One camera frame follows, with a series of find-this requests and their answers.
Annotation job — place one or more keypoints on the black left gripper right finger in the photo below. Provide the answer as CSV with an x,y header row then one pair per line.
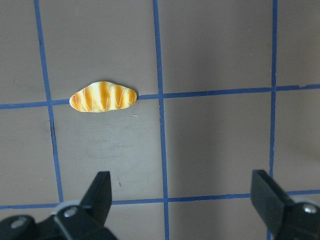
x,y
286,217

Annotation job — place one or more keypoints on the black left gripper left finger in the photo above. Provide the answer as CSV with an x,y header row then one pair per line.
x,y
85,219

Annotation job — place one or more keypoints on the toy bread loaf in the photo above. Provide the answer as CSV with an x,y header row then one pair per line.
x,y
102,96

